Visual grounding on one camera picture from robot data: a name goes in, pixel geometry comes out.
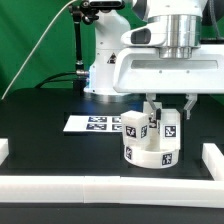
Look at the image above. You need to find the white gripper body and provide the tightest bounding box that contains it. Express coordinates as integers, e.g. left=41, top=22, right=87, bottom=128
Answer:
left=113, top=44, right=224, bottom=94

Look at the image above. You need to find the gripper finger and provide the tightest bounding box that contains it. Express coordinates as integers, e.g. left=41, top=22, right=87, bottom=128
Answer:
left=146, top=93, right=161, bottom=125
left=184, top=94, right=198, bottom=120

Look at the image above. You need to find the white round stool seat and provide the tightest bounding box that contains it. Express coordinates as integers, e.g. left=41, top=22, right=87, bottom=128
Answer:
left=124, top=146, right=179, bottom=169

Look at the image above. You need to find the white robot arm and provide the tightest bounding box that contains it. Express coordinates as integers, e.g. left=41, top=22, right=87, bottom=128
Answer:
left=87, top=0, right=224, bottom=119

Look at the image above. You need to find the white paper with markers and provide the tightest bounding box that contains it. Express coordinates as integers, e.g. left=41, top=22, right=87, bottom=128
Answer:
left=63, top=115, right=122, bottom=133

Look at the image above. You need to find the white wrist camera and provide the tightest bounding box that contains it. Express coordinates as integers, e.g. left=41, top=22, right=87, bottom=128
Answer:
left=121, top=27, right=165, bottom=47

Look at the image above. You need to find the black cable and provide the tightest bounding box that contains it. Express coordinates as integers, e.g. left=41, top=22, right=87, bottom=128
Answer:
left=34, top=71, right=90, bottom=90

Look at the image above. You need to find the black overhead camera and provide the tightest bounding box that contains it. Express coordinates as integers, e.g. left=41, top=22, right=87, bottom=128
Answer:
left=81, top=0, right=125, bottom=10

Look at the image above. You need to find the white cable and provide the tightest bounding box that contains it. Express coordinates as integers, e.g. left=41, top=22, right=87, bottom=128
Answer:
left=0, top=0, right=78, bottom=101

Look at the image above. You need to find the white front rail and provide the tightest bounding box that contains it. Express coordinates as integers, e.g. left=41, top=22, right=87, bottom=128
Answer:
left=0, top=176, right=224, bottom=208

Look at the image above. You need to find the white left rail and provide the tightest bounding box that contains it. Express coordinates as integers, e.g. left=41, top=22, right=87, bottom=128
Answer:
left=0, top=138, right=9, bottom=165

